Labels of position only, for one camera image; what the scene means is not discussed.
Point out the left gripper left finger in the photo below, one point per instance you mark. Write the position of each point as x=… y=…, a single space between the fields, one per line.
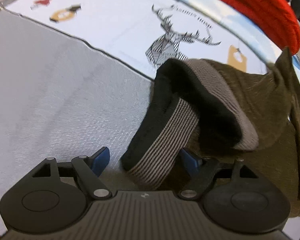
x=88 y=170

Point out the patterned deer bed sheet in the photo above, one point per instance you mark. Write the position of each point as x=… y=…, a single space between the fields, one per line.
x=68 y=87

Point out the olive corduroy pants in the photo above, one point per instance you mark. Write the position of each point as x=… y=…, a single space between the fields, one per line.
x=218 y=111

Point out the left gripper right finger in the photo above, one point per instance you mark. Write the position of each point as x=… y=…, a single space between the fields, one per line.
x=201 y=171

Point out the blue cloud pattern quilt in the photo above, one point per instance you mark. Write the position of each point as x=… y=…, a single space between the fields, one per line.
x=195 y=29

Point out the red folded blanket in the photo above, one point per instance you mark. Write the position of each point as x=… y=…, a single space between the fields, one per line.
x=275 y=18

